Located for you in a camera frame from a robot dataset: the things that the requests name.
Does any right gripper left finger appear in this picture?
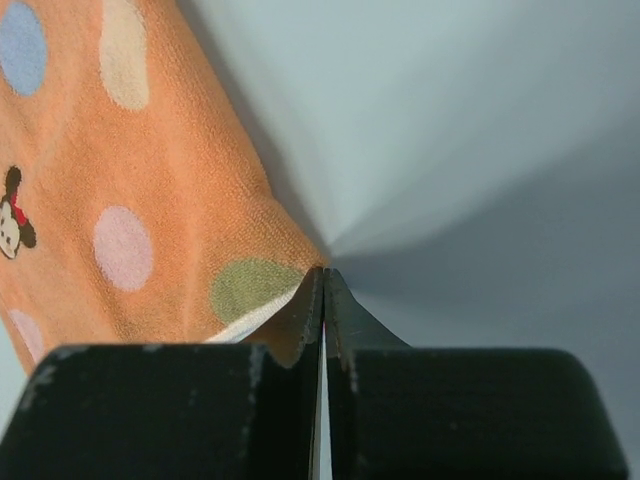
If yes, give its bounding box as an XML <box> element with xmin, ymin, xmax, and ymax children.
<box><xmin>1</xmin><ymin>268</ymin><xmax>323</xmax><ymax>479</ymax></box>

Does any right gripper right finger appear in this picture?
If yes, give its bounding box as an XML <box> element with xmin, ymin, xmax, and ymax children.
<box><xmin>323</xmin><ymin>269</ymin><xmax>629</xmax><ymax>479</ymax></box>

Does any peach orange patterned towel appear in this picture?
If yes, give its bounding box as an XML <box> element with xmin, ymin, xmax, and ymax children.
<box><xmin>1</xmin><ymin>1</ymin><xmax>324</xmax><ymax>371</ymax></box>

